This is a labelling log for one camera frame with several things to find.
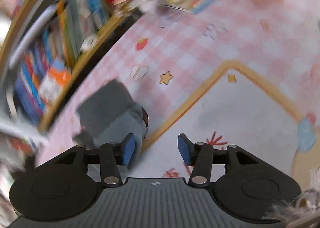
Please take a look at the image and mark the grey sweatpants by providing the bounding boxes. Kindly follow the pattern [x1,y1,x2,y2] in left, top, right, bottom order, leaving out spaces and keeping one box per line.
[72,79,150,169]

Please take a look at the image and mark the upper orange white box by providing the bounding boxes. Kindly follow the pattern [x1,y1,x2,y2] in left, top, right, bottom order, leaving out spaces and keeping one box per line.
[38,59,71,104]

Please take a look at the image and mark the pink checkered cartoon tablecloth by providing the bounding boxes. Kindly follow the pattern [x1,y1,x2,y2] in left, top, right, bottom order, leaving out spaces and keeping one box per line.
[37,0,319,188]

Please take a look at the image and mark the row of leaning books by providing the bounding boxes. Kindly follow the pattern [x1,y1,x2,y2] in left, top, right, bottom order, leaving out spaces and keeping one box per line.
[15,0,122,131]

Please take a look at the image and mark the white wooden bookshelf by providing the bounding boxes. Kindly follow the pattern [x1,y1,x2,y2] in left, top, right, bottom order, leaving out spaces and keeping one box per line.
[1,0,142,137]

